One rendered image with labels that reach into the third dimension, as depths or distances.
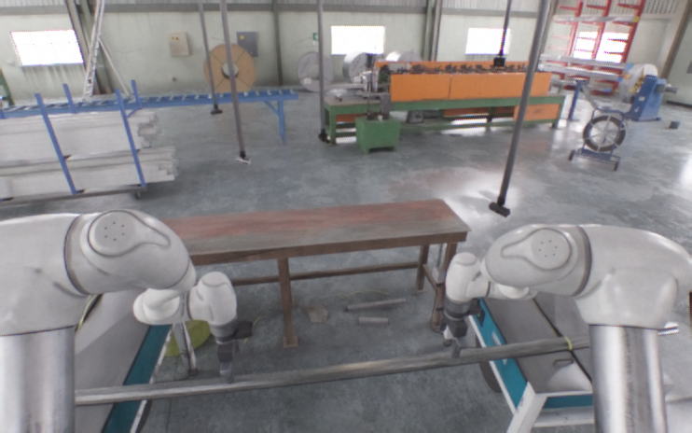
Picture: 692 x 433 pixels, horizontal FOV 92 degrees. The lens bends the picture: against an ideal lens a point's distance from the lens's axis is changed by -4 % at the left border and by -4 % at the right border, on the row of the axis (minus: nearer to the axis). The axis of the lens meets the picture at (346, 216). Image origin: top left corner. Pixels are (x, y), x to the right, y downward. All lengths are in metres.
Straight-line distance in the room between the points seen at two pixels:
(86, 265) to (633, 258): 0.85
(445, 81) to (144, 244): 6.74
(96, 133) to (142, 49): 9.59
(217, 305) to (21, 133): 4.26
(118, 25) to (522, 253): 14.14
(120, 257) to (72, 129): 4.42
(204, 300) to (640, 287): 1.02
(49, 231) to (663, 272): 0.96
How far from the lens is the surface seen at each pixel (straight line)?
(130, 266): 0.59
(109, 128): 4.80
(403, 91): 6.72
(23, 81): 15.58
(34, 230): 0.67
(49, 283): 0.66
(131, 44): 14.33
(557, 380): 1.64
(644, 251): 0.74
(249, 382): 1.44
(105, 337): 1.86
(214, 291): 1.10
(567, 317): 1.93
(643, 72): 11.62
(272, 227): 2.21
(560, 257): 0.64
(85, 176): 5.09
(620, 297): 0.72
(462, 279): 1.20
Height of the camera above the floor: 1.89
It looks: 29 degrees down
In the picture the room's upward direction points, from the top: straight up
